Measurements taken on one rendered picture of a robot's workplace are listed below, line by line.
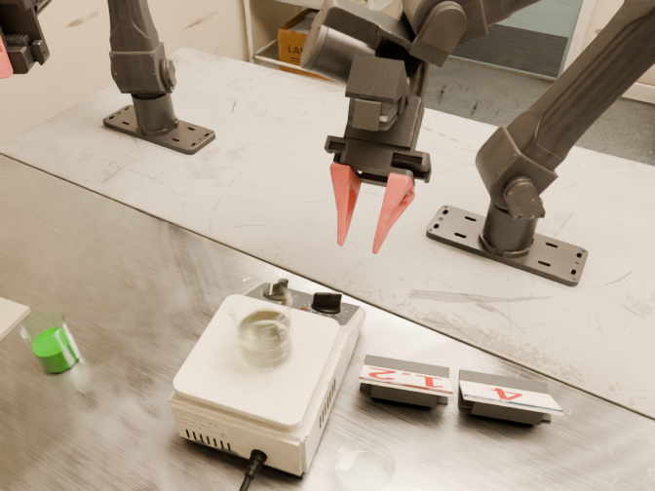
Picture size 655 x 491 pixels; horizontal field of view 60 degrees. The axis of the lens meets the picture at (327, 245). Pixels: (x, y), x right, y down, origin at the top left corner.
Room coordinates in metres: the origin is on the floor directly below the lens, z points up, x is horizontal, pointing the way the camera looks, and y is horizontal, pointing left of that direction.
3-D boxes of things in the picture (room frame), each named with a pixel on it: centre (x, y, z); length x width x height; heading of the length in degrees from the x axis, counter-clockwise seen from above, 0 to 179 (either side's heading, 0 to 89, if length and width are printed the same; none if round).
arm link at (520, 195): (0.56, -0.23, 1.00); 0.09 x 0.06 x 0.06; 4
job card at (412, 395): (0.34, -0.08, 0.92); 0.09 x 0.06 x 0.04; 79
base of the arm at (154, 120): (0.86, 0.29, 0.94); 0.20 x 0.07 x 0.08; 61
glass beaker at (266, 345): (0.32, 0.06, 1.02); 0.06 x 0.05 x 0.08; 114
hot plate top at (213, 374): (0.32, 0.06, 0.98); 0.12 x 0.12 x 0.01; 71
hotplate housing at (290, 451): (0.34, 0.05, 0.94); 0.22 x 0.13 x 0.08; 161
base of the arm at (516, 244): (0.56, -0.23, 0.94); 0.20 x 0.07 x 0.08; 61
